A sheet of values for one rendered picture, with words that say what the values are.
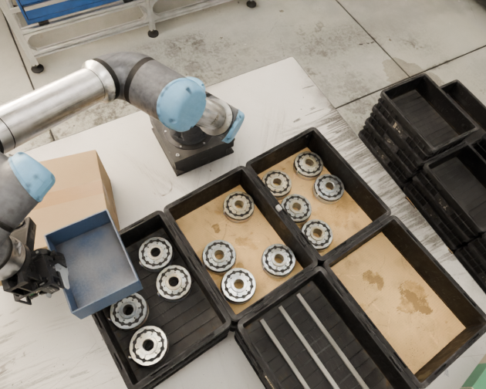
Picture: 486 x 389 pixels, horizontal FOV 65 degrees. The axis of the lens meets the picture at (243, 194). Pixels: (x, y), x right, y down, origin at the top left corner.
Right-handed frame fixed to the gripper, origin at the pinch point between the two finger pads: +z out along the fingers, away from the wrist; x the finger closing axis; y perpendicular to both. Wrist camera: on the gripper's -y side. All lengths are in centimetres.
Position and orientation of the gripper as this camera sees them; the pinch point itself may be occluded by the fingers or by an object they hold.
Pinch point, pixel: (59, 274)
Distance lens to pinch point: 96.4
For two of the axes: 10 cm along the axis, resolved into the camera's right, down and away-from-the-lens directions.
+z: 0.5, 4.1, 9.1
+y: 4.5, 8.0, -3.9
